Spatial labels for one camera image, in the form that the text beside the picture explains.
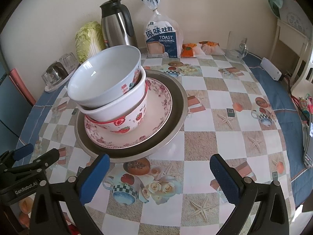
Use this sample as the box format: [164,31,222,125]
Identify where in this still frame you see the blue tablecloth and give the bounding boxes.
[16,52,312,207]

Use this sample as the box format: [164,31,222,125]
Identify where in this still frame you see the strawberry pattern bowl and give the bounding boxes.
[84,84,148,134]

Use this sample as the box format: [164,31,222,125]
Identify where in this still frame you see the colourful toys pile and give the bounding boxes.
[291,94,312,124]

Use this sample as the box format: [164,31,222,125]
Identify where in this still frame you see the plain white bowl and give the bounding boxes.
[77,66,146,122]

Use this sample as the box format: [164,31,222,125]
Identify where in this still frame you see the orange snack packet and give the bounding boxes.
[199,41,225,55]
[181,43,197,58]

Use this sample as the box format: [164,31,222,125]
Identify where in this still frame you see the white power adapter box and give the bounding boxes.
[261,57,282,81]

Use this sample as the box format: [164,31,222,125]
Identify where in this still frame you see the smartphone on stand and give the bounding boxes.
[303,114,313,168]

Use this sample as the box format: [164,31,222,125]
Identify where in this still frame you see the white bowl red flowers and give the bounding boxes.
[67,45,141,109]

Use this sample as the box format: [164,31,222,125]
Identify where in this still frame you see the glass pitcher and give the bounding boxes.
[226,31,248,61]

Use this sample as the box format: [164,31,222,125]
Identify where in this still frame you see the dark glass on tray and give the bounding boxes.
[41,61,68,88]

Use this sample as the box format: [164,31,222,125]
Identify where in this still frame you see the toast bread bag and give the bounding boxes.
[141,0,183,58]

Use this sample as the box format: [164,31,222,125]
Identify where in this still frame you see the stainless steel thermos jug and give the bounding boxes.
[100,0,138,48]

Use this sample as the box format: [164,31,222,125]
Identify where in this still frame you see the floral rimmed white plate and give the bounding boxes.
[84,78,172,149]

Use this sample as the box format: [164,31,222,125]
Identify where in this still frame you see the patterned checkered tablecloth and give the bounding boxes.
[17,51,298,235]

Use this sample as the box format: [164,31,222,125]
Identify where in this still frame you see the napa cabbage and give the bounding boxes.
[75,21,106,64]

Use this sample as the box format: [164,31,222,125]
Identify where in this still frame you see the upturned drinking glass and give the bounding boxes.
[59,52,80,74]

